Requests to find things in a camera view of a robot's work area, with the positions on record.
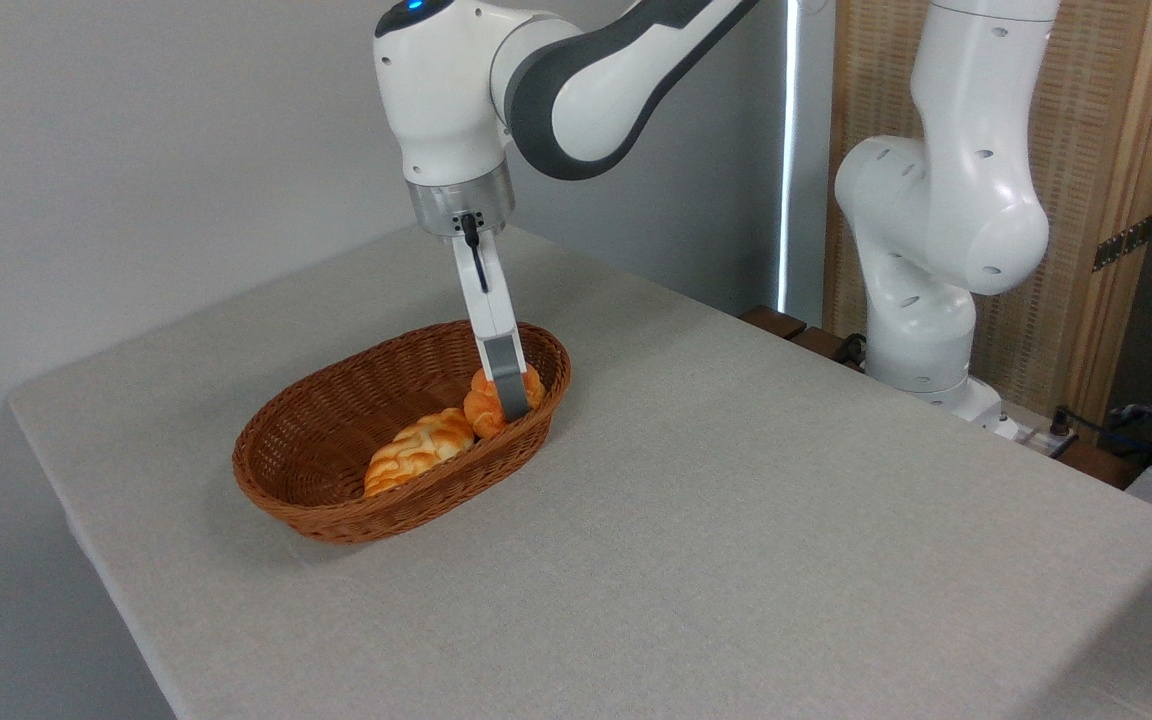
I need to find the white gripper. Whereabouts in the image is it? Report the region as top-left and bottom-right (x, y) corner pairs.
(451, 232), (533, 422)

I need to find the round orange bread roll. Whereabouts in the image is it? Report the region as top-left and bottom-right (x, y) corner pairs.
(463, 364), (545, 441)

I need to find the long braided bread loaf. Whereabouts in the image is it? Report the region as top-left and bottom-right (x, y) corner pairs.
(364, 406), (477, 499)

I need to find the brown oval wicker basket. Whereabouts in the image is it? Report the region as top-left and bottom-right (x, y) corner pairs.
(232, 320), (572, 545)

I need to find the grey tablecloth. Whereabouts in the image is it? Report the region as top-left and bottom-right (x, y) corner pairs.
(6, 222), (1152, 720)

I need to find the bright vertical light strip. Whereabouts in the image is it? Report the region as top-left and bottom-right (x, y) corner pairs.
(778, 0), (799, 313)

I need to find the metal screen hinge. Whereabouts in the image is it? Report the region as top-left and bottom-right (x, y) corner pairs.
(1093, 214), (1152, 273)

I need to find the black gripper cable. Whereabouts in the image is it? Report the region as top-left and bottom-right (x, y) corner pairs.
(460, 212), (489, 295)

